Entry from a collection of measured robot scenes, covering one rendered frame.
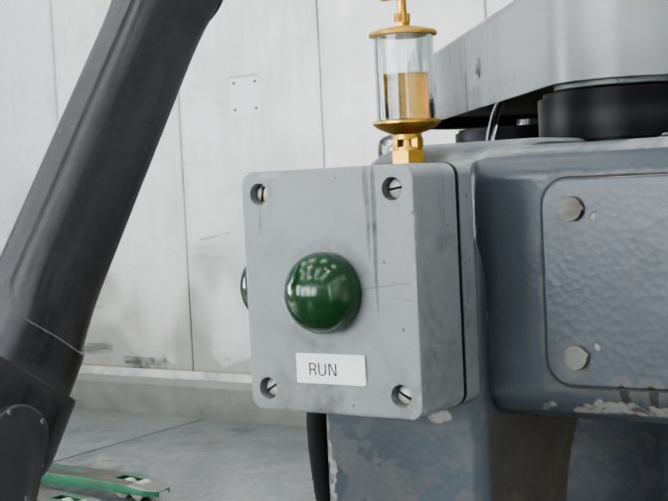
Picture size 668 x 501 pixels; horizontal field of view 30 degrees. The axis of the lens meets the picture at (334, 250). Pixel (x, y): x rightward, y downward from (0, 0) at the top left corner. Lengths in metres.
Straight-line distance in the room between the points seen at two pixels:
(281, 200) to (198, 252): 6.84
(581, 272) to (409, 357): 0.07
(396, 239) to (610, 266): 0.08
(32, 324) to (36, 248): 0.05
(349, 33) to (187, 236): 1.59
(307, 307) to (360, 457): 0.09
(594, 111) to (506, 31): 0.12
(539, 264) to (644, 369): 0.05
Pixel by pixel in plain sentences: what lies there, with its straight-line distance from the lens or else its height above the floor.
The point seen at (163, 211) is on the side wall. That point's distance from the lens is 7.45.
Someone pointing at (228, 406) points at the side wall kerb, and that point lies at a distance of 7.24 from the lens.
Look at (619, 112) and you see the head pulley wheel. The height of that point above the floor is 1.35.
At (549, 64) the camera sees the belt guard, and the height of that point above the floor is 1.38.
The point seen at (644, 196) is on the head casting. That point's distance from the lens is 0.45.
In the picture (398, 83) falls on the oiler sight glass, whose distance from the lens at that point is 0.52.
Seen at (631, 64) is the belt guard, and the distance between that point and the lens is 0.58.
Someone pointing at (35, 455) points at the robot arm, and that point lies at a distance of 0.70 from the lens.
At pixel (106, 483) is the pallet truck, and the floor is 0.07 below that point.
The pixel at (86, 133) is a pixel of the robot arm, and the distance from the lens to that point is 0.77.
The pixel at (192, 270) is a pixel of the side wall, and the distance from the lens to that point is 7.34.
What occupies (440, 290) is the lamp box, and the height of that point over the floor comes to 1.28.
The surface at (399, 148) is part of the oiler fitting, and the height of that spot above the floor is 1.34.
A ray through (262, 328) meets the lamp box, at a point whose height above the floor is 1.27.
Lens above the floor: 1.32
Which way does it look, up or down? 3 degrees down
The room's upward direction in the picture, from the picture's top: 3 degrees counter-clockwise
